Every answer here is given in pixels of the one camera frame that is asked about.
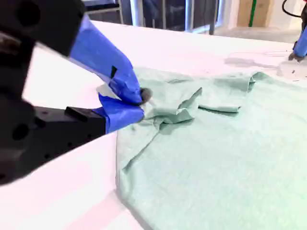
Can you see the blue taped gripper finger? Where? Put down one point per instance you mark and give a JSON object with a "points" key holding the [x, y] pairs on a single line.
{"points": [[301, 43]]}

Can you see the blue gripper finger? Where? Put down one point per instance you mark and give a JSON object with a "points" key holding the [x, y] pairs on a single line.
{"points": [[100, 55], [120, 115]]}

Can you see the pale green T-shirt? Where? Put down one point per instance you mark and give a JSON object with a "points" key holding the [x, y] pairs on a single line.
{"points": [[216, 155]]}

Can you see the wooden panel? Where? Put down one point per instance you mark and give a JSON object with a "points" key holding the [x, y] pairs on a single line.
{"points": [[261, 13]]}

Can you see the green pole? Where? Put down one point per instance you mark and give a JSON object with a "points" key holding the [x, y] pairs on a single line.
{"points": [[251, 13]]}

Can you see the grey metal frame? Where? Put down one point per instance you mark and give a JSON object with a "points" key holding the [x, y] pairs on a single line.
{"points": [[120, 10]]}

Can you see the light grey post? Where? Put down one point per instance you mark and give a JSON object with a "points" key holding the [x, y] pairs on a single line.
{"points": [[137, 12], [189, 14]]}

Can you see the dark grey metal post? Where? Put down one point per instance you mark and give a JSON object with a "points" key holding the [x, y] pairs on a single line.
{"points": [[212, 16]]}

